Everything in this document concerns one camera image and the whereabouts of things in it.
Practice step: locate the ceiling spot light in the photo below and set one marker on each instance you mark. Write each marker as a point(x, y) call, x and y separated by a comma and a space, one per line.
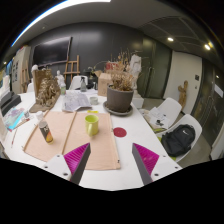
point(170, 39)
point(207, 46)

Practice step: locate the black backpack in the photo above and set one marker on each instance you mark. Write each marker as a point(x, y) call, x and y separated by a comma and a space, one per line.
point(178, 140)

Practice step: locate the brown sculpture on board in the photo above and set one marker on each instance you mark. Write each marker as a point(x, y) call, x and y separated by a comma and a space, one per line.
point(46, 93)

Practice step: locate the colourful book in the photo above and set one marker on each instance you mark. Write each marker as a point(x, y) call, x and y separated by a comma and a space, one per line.
point(13, 118)

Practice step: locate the white statue pedestal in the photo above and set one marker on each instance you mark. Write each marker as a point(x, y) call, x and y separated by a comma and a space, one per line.
point(138, 101)

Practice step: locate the lime green mug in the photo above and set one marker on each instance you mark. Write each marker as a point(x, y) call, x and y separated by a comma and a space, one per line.
point(91, 126)

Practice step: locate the small yellow tag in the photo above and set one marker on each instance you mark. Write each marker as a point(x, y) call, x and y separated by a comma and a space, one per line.
point(92, 111)

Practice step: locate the small white jar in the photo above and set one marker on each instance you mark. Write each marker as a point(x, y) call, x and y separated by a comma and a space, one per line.
point(26, 115)

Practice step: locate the black wall screen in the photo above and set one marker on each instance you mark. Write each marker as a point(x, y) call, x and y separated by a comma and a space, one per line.
point(51, 51)

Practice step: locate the white plaster bust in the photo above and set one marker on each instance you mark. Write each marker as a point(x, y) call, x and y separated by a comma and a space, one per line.
point(60, 78)

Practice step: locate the papers on chair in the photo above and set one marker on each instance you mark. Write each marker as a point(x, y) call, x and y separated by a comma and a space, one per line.
point(156, 118)

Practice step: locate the clear spray bottle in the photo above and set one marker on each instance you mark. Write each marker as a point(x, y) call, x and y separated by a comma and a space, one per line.
point(83, 86)

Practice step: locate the wooden figure sculpture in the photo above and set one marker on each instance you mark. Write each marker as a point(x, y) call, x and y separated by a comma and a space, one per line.
point(182, 95)

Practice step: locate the black box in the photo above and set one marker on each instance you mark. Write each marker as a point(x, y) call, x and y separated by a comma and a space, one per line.
point(9, 101)

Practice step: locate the white plaster figure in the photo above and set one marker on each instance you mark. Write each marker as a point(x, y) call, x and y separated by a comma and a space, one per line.
point(34, 68)

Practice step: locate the grey pot with dried plant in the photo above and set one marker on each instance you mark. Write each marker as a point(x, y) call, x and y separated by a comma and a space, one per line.
point(119, 98)

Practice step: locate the beige wooden drawing board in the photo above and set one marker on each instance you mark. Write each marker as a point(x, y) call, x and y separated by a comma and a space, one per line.
point(100, 146)
point(56, 133)

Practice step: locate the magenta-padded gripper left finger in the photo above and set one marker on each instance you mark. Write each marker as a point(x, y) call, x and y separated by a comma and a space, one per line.
point(75, 159)

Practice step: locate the white cabinet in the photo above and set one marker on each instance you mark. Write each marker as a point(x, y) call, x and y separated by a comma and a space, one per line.
point(18, 66)

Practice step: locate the long ceiling light strip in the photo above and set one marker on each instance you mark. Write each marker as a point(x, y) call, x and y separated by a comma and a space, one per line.
point(50, 11)

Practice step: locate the clear drink bottle white cap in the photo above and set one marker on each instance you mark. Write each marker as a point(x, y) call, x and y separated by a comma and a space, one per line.
point(45, 130)

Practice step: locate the printed paper sheet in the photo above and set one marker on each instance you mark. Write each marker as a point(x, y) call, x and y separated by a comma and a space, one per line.
point(75, 101)

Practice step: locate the tall white statue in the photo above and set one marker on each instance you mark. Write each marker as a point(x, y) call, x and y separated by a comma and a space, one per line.
point(135, 68)

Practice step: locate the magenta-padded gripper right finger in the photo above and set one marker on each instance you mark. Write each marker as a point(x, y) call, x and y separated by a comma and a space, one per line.
point(146, 160)

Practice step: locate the small green bottle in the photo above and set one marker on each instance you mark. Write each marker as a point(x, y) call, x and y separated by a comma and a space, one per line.
point(63, 90)

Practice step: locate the wooden easel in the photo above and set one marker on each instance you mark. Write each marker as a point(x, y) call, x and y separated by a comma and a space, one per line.
point(25, 78)
point(71, 66)

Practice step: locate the red box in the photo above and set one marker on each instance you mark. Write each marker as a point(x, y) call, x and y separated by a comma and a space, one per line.
point(111, 66)

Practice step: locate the brown cardboard box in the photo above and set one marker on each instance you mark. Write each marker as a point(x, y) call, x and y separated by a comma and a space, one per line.
point(102, 83)

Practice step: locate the flat round red coaster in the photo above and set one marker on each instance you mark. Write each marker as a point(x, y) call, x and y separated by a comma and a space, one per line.
point(119, 132)

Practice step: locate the small white cup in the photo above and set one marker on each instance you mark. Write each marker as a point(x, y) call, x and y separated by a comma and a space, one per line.
point(94, 100)

